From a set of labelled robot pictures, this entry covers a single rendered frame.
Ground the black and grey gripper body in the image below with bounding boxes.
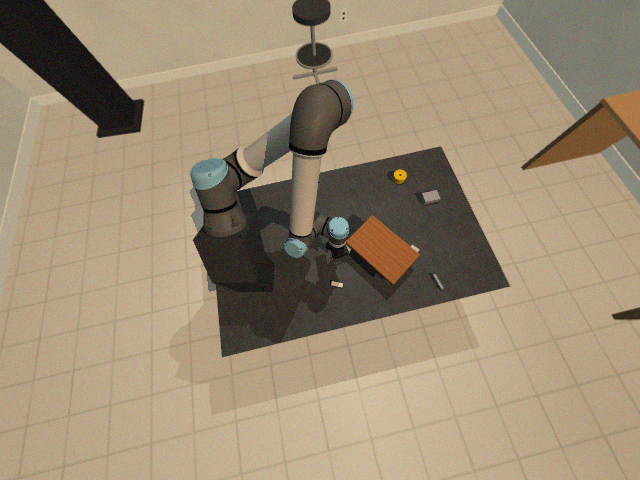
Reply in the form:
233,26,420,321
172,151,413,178
327,241,349,259

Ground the yellow cylinder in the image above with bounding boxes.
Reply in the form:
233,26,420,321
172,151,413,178
392,169,407,184

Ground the wheeled wooden dolly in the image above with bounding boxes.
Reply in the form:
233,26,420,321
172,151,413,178
346,215,420,285

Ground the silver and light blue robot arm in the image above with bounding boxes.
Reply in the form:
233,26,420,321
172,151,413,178
190,79,354,258

